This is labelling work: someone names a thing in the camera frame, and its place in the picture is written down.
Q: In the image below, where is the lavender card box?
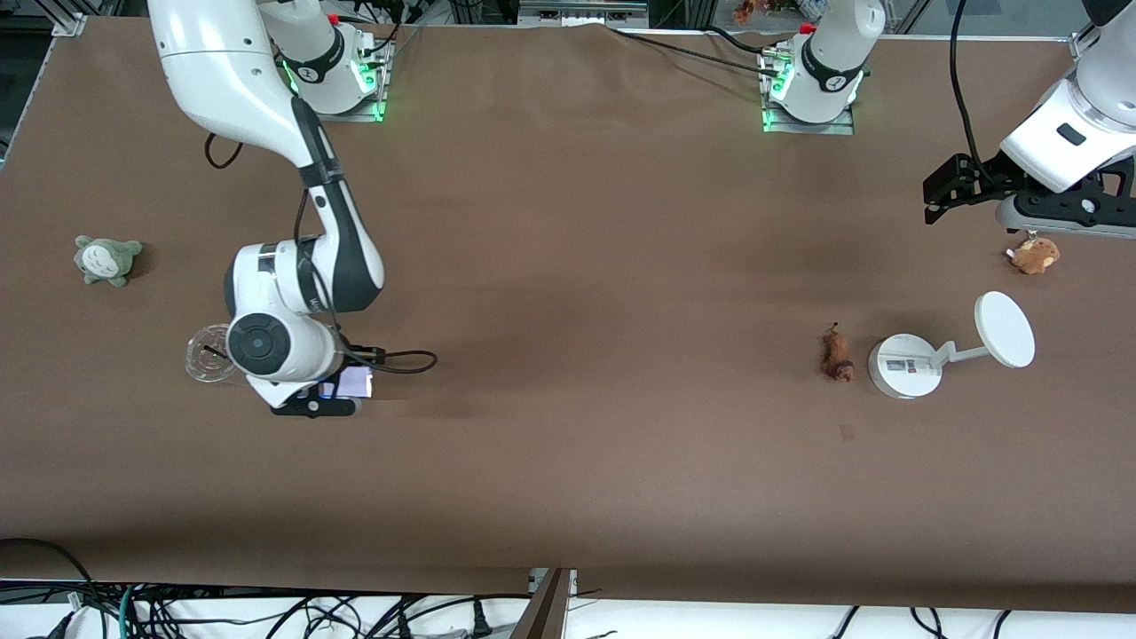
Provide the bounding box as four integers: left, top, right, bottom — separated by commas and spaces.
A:
318, 367, 374, 399

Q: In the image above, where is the brown lion statue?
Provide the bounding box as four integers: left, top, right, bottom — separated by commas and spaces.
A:
821, 322, 856, 383

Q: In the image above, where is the brown hamster plush toy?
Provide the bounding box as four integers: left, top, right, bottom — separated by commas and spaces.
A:
1007, 236, 1061, 274

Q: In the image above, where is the clear plastic cup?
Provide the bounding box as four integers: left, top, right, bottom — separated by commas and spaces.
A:
184, 323, 242, 384

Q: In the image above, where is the white round desk stand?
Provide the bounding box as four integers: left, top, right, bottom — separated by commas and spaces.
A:
868, 291, 1037, 400

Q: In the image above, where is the brown table cover sheet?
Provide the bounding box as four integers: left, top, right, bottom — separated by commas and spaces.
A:
0, 16, 1136, 615

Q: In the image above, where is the grey totoro plush toy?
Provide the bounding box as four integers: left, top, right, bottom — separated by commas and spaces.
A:
74, 235, 144, 288

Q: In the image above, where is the grey metal device box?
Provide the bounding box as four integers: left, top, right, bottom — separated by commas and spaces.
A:
519, 0, 650, 28

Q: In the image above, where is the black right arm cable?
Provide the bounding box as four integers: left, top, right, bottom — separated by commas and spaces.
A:
204, 133, 438, 376

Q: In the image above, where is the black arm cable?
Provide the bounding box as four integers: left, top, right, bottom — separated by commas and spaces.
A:
204, 133, 438, 376
950, 0, 988, 168

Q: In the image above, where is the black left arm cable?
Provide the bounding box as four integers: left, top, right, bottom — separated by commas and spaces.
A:
950, 0, 988, 168

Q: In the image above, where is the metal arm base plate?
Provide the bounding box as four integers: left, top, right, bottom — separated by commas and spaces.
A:
293, 35, 389, 123
761, 49, 856, 136

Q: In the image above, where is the short black table cable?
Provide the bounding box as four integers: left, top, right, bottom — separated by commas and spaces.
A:
701, 25, 791, 56

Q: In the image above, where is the tangled black cable bundle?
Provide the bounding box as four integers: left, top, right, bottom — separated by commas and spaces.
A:
133, 588, 533, 639

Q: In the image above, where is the long black table cable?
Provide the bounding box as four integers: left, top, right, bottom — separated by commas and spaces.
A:
606, 25, 782, 79

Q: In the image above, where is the metal support post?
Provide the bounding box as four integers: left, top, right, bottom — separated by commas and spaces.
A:
510, 568, 576, 639

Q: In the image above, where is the thick black floor cable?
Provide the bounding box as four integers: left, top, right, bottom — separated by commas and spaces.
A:
0, 537, 97, 613

